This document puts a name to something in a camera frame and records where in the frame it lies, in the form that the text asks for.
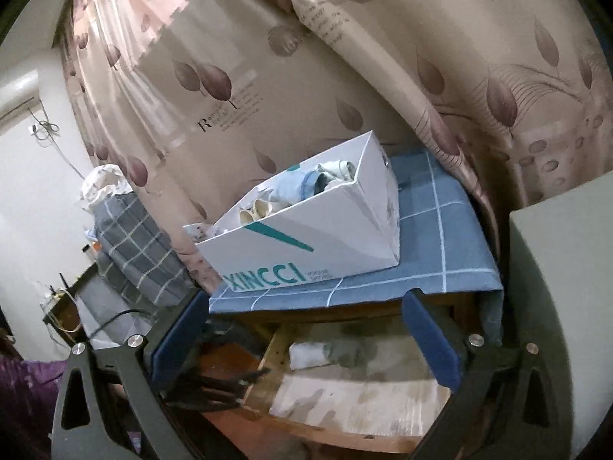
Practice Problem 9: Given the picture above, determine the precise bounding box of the wooden drawer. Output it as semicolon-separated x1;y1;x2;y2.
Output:
200;296;480;456

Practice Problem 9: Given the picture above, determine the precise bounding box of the white grey rolled underwear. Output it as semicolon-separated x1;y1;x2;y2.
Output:
288;342;331;371

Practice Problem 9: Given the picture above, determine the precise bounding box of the cream rolled underwear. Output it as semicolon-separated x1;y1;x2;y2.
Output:
238;197;289;225

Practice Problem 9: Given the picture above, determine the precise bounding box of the light blue rolled underwear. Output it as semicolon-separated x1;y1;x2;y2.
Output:
269;169;329;205

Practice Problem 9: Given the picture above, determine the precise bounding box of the dark side table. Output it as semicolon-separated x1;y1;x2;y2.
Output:
41;263;159;351

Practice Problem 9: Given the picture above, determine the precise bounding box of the blue checked table cloth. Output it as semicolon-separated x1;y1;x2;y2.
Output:
198;136;503;341

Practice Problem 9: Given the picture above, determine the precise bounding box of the grey plaid fabric pile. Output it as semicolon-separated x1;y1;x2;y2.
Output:
92;192;194;319

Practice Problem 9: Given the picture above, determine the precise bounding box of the white cabinet panel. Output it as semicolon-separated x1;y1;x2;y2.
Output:
507;174;612;459

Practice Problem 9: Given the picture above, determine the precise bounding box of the white XINCCI shoe box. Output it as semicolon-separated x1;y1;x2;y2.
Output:
197;132;400;293

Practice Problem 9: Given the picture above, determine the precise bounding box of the white crumpled cloth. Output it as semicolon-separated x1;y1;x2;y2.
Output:
79;164;133;212

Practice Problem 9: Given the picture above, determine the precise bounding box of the pale green rolled cloth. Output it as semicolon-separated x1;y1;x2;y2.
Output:
316;160;356;182

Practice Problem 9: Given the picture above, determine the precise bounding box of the white air conditioner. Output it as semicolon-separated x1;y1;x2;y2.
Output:
0;70;41;122

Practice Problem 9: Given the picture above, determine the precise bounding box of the beige leaf-pattern curtain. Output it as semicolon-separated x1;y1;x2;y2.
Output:
57;0;612;290

